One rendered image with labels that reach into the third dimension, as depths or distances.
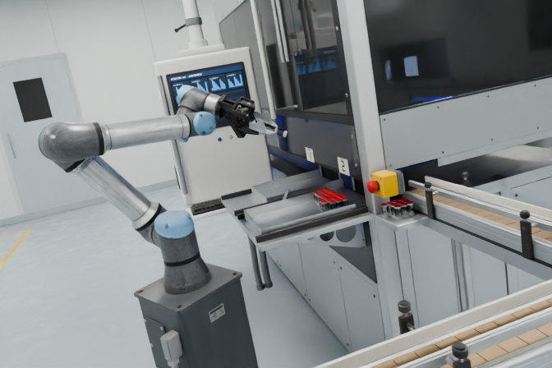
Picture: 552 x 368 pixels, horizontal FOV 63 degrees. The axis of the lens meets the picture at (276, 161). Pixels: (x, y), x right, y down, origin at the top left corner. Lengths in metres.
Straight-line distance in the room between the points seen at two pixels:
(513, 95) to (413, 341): 1.21
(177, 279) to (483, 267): 1.11
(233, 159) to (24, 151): 4.97
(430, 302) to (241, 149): 1.20
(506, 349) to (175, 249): 0.95
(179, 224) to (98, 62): 5.60
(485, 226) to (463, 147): 0.48
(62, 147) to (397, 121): 1.01
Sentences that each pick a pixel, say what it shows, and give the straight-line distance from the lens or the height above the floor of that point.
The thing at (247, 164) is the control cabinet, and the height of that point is 0.95.
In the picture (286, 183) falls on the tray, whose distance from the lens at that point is 2.10.
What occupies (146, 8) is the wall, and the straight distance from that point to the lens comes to 6.97.
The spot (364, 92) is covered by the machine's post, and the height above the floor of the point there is 1.29.
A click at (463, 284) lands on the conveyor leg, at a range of 1.53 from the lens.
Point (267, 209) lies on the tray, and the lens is 1.73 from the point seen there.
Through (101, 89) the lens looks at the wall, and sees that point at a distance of 6.88.
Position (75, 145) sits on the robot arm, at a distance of 1.33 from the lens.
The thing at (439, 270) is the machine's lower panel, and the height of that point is 0.61.
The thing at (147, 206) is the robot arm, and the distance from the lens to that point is 1.53.
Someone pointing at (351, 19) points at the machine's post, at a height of 1.51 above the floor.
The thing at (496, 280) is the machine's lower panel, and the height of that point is 0.49.
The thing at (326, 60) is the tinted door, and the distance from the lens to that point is 1.66.
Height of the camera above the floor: 1.40
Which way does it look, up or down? 11 degrees down
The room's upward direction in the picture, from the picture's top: 10 degrees counter-clockwise
